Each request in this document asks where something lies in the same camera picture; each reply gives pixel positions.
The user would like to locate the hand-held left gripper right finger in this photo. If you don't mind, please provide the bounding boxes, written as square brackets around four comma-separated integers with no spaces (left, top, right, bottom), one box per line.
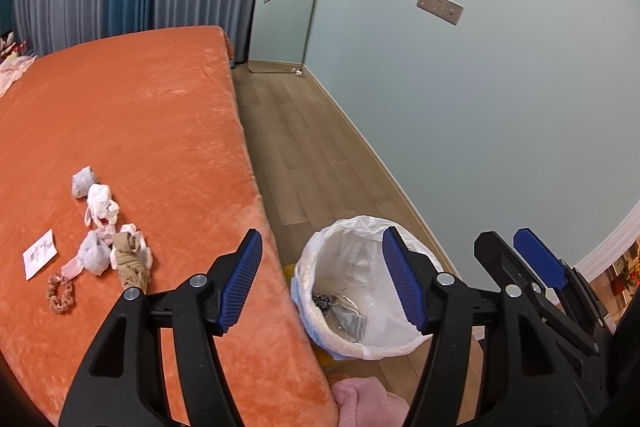
[381,226,594,427]

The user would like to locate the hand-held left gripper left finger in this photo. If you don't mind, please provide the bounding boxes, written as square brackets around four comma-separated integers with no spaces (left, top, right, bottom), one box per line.
[59,228,264,427]

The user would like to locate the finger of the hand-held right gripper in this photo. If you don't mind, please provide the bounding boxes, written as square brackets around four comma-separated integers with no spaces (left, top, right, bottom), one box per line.
[513,228,581,295]
[473,231,604,356]

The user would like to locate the white-lined trash bin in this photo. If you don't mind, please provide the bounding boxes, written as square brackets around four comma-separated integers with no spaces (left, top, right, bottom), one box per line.
[290,216,446,360]

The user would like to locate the beige stocking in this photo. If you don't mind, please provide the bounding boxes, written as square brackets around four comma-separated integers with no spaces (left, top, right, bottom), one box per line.
[110,231,153,297]

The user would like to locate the pink white wrapper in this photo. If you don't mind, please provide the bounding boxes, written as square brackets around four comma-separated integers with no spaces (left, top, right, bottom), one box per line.
[60,256,85,280]
[96,221,138,248]

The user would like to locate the white tissue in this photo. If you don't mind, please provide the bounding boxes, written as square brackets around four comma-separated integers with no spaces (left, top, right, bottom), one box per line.
[71,166,99,198]
[77,231,112,277]

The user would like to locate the white cloth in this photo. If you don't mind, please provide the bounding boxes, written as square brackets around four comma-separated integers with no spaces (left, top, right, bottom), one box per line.
[84,183,121,228]

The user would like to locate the brown scrunchie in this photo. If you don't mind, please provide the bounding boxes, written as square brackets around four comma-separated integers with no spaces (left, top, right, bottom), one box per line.
[46,273,77,315]

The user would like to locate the white paper slip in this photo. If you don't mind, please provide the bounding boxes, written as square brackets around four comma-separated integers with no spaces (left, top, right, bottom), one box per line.
[22,229,58,280]

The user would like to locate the grey packet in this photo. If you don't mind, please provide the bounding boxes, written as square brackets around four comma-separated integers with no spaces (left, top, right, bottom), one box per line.
[327,302,368,343]

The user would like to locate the pink fuzzy garment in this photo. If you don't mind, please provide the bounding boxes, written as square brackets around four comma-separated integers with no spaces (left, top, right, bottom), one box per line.
[331,376,411,427]

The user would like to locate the orange blanket bed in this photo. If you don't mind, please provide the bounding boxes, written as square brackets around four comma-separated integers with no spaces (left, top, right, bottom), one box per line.
[0,25,341,427]

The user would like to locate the small toys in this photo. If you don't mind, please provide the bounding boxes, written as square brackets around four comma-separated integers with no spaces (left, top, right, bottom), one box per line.
[0,32,31,60]

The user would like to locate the white door frame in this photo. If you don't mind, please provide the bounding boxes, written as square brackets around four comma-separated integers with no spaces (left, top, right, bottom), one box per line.
[574,207,640,280]

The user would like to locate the grey wall outlet panel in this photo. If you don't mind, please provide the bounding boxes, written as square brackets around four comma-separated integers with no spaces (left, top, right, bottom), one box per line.
[416,0,464,26]

